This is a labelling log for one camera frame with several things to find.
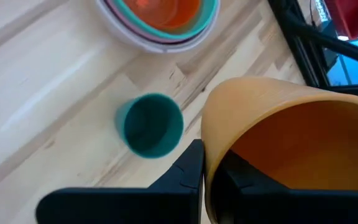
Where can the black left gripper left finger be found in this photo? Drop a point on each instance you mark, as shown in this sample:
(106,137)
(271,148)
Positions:
(135,207)

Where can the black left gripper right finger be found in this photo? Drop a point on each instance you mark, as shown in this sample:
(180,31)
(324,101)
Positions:
(291,207)

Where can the orange plastic cup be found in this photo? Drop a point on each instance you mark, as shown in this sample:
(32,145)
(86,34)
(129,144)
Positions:
(291,140)

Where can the green plastic cup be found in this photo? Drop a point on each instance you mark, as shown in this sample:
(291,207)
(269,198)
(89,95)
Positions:
(151,124)

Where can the pink plastic bowl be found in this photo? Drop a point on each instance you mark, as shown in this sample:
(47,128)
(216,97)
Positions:
(163,40)

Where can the teal plastic bowl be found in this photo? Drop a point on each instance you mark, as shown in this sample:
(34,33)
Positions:
(166,35)

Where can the white plastic bowl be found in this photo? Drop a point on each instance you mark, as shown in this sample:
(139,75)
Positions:
(163,48)

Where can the red and black toolbox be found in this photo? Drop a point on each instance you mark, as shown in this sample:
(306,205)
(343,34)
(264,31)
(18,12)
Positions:
(353,15)

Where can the black aluminium table frame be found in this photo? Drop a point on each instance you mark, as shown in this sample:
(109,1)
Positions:
(304,56)

